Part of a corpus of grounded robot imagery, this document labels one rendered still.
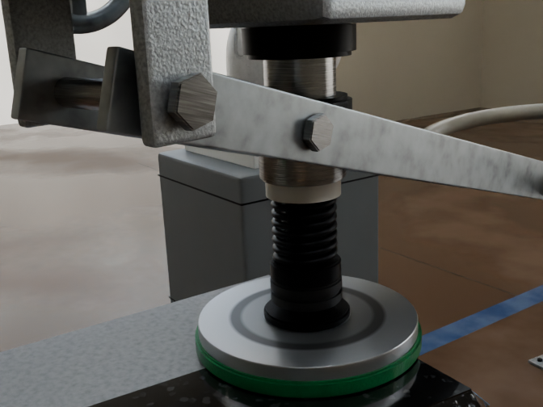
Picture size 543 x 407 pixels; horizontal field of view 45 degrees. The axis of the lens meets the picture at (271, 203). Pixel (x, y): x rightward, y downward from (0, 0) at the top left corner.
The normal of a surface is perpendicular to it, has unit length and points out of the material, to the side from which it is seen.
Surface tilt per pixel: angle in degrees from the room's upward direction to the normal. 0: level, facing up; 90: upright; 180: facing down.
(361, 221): 90
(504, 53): 90
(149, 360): 0
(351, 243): 90
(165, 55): 90
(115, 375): 0
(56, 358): 0
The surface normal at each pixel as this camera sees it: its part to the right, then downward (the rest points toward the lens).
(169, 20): 0.73, 0.15
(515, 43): -0.82, 0.18
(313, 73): 0.32, 0.24
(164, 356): -0.04, -0.96
